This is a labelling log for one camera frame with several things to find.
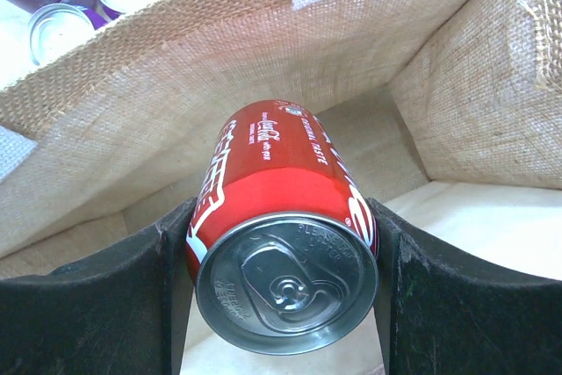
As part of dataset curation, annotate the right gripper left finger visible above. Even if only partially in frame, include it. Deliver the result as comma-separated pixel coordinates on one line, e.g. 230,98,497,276
1,199,195,374

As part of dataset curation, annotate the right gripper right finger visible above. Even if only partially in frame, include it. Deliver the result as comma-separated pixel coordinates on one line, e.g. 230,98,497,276
368,198,561,374

